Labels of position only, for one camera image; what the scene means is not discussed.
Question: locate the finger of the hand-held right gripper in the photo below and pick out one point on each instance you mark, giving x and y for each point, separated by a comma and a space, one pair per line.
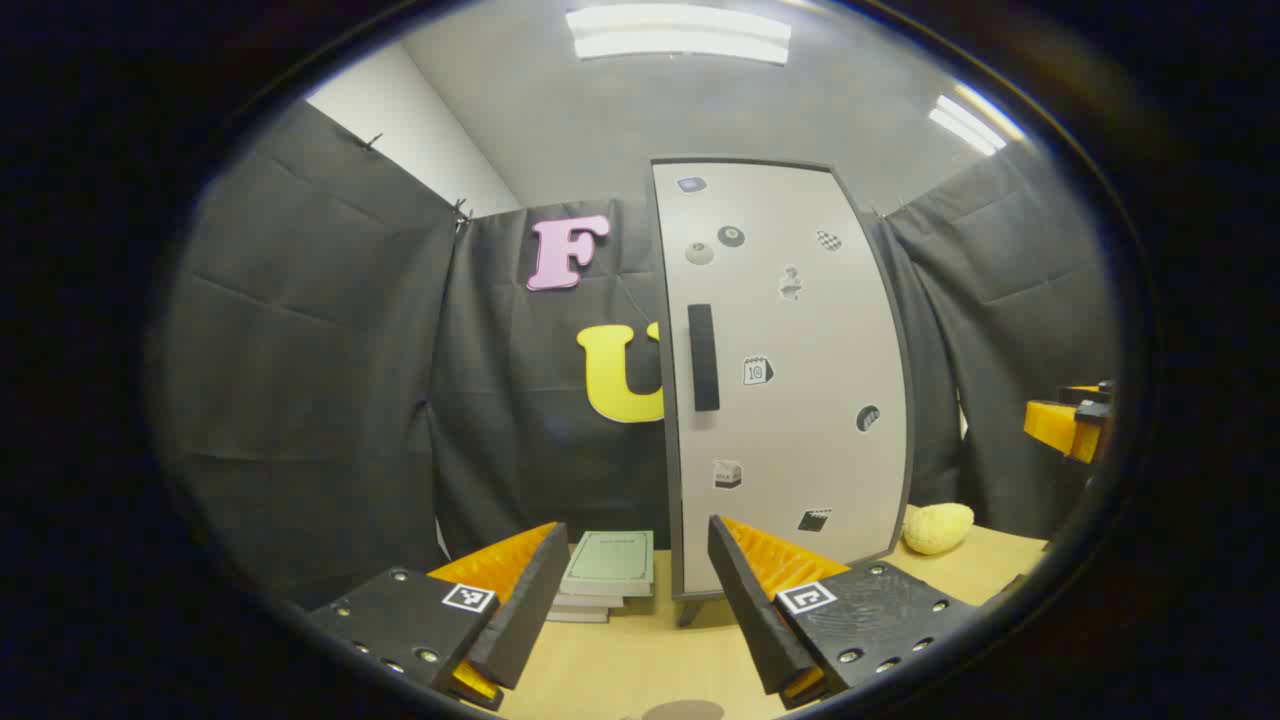
1085, 392
1050, 425

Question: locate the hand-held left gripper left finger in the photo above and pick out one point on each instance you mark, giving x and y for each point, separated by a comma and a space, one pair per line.
525, 610

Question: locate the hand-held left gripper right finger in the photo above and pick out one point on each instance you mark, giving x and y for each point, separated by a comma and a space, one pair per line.
745, 600

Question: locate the dark grey cabinet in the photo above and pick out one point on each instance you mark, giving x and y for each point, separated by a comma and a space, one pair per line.
688, 611

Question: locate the brown round coaster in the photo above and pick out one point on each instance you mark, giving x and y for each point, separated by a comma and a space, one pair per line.
683, 711

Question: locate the grey cover book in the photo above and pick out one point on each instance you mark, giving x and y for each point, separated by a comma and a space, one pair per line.
575, 615

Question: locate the brown cover book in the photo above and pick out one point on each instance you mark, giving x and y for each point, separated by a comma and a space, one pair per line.
585, 601

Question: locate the green cover book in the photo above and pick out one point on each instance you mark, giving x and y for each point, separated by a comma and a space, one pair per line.
610, 560

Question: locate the pale yellow bread roll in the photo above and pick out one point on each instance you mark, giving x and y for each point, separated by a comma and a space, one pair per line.
938, 528

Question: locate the long ceiling light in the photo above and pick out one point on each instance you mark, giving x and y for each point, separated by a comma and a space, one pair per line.
972, 122
680, 33

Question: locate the black backdrop cloth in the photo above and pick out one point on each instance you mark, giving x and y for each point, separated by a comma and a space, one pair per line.
300, 400

